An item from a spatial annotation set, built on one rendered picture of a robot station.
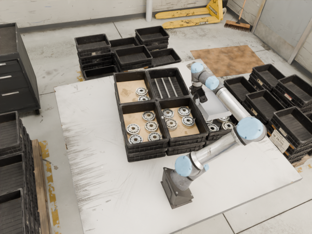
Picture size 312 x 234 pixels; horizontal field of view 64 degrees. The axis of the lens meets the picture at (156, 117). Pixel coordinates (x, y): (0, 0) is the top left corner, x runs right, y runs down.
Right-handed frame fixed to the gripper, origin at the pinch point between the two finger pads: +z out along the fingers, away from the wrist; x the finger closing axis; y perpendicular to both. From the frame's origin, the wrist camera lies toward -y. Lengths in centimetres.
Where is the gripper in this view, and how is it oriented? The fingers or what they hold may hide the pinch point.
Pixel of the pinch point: (199, 104)
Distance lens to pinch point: 181.2
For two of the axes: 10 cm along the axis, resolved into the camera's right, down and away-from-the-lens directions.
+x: -8.9, 4.3, -1.5
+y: -4.3, -6.9, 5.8
